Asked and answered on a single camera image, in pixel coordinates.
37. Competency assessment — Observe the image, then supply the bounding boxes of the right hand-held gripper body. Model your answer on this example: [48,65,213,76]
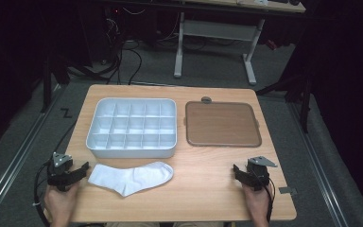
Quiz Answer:
[245,155,279,192]

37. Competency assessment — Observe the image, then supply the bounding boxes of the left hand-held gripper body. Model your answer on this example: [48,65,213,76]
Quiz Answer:
[46,151,77,193]

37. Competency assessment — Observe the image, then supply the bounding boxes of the white sock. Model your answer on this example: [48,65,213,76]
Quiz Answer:
[87,161,175,198]

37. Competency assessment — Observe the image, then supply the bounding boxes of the white compartment organizer box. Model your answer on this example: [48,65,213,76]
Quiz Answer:
[85,97,178,159]

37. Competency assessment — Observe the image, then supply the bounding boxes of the person's right hand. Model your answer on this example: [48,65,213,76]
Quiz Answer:
[241,183,274,221]

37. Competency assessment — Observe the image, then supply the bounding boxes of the person's left hand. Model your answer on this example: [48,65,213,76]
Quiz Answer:
[43,181,80,223]

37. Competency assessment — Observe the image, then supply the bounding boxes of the grey tape piece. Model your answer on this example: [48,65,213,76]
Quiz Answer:
[278,186,298,195]

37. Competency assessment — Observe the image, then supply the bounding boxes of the brown wooden tray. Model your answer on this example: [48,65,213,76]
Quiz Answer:
[184,100,263,148]

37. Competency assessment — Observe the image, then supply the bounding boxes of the person's beige trousers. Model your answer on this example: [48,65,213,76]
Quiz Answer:
[103,221,225,227]

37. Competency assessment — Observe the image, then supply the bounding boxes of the black metal stand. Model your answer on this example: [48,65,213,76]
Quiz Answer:
[254,70,314,134]
[40,46,54,114]

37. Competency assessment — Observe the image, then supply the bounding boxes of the white-framed wooden desk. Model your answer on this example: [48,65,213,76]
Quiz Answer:
[172,0,306,86]

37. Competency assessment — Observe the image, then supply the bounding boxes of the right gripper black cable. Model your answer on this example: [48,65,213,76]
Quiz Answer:
[254,169,277,223]

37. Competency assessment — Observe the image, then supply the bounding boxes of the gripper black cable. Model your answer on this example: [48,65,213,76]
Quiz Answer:
[32,160,55,227]
[254,169,277,223]

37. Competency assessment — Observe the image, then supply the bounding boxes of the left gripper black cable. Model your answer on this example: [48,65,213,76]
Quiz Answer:
[32,160,55,227]

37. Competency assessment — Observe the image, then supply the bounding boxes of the metal floor rail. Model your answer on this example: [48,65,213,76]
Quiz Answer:
[287,100,350,227]
[0,84,62,227]

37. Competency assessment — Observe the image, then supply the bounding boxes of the black cable bundle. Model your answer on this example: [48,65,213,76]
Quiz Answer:
[66,17,123,85]

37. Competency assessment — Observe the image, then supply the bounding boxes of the thin black floor cable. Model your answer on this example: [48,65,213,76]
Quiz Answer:
[122,46,144,86]

